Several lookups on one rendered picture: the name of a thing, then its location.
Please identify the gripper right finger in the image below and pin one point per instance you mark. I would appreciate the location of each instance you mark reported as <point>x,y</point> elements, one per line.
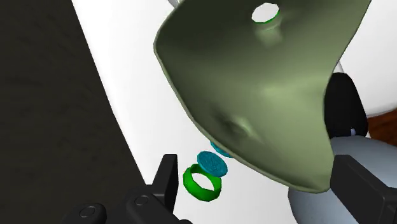
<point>363,189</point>

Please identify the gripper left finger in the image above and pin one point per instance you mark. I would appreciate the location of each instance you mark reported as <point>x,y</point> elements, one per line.
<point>167,173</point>

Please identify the teal round disc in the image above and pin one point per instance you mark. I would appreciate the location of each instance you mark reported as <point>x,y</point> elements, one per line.
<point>212,164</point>

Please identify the grey and black rounded object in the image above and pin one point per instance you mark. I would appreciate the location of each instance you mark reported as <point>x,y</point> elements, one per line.
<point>344,105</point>

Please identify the olive green curved shell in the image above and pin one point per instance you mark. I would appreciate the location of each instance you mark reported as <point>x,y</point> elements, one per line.
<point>248,86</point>

